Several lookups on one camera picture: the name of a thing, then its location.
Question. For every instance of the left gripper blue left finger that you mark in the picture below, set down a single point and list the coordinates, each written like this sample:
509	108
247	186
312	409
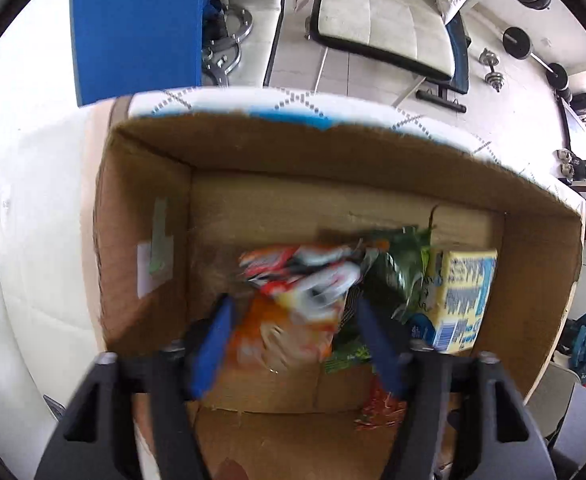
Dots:
183	375

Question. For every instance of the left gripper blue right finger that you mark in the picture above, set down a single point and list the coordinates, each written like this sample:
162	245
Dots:
419	375

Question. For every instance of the orange snack bag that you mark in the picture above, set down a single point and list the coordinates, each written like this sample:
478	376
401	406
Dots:
299	295

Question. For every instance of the red noodle packet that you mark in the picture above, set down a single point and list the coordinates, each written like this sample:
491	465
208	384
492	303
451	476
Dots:
382	409

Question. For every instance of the yellow blue carton box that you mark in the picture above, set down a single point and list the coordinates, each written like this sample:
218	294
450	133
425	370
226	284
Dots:
453	298

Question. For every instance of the green snack bag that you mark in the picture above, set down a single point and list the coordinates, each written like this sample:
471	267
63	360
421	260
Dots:
394	263

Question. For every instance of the brown cardboard box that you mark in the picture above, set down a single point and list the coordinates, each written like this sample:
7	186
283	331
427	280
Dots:
178	196

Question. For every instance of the patterned table cloth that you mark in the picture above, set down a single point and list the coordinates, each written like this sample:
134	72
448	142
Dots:
325	110

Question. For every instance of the chrome dumbbell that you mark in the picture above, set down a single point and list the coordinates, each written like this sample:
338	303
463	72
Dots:
493	78

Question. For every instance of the long barbell on floor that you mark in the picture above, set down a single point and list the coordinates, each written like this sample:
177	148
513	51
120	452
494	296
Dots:
517	43

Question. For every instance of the blue board panel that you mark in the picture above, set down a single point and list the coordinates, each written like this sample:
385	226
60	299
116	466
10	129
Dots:
122	47

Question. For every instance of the white cushioned chair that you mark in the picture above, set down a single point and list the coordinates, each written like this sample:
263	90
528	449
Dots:
409	34

